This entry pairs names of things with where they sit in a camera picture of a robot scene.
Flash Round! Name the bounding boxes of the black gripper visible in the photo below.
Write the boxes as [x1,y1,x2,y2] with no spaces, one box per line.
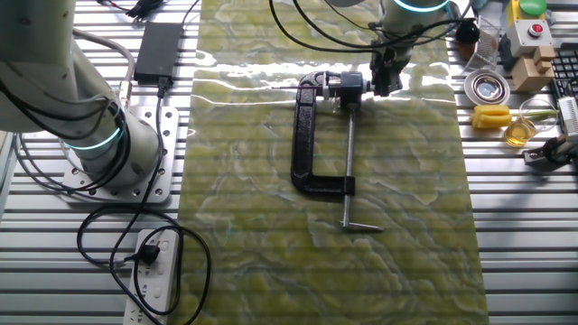
[369,46,404,98]

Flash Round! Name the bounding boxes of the black crank pencil sharpener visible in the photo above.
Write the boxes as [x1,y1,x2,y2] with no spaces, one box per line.
[321,70,374,112]

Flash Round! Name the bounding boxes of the black C-clamp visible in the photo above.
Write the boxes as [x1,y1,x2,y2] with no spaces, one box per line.
[290,70,385,234]

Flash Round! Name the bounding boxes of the brown round object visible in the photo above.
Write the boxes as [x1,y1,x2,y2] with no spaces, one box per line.
[454,20,481,62]

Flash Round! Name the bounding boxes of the white tape roll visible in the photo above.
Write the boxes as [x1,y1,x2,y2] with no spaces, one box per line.
[463,68,512,107]

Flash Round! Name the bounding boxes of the clear mesh container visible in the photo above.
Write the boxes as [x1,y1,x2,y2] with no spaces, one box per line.
[464,15,500,73]

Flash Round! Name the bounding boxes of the yellow sponge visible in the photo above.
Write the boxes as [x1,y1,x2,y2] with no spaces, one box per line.
[471,103,514,130]

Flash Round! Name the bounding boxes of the glass beaker yellow liquid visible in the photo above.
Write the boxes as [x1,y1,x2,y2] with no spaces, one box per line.
[502,97,559,148]

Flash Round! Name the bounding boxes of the wooden blocks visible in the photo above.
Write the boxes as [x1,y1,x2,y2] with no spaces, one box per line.
[511,44,557,94]

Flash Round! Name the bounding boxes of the red emergency stop box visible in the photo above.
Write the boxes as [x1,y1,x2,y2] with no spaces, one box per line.
[504,18,555,58]

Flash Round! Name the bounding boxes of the yellow box green button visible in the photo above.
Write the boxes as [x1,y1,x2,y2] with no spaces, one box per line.
[507,0,550,28]

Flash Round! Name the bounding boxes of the green marble pattern mat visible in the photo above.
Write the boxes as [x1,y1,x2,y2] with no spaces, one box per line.
[173,0,491,325]

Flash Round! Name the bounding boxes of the black keyboard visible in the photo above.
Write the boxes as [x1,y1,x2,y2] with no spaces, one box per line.
[550,42,578,98]

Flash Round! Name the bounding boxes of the black power adapter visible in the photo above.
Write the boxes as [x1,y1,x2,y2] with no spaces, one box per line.
[133,21,184,87]

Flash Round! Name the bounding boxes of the white power strip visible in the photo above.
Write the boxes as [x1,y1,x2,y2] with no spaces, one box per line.
[122,227,182,325]

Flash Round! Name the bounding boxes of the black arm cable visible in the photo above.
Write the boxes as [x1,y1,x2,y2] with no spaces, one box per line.
[268,0,471,54]

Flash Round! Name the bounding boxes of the small grey camera stand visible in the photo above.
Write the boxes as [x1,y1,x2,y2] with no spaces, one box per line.
[522,134,578,172]

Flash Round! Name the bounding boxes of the silver depth camera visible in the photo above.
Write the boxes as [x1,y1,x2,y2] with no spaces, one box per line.
[556,96,578,144]

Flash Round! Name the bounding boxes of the black power cord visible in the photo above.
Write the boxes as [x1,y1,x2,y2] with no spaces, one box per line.
[75,83,213,325]

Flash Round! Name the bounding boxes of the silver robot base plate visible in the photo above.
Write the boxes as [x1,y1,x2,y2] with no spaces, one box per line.
[61,106,180,205]

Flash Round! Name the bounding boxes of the black bundled adapter cable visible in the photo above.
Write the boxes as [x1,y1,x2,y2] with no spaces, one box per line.
[97,0,200,23]

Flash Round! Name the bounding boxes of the thick grey robot cable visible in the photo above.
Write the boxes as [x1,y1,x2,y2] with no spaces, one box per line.
[71,27,136,109]

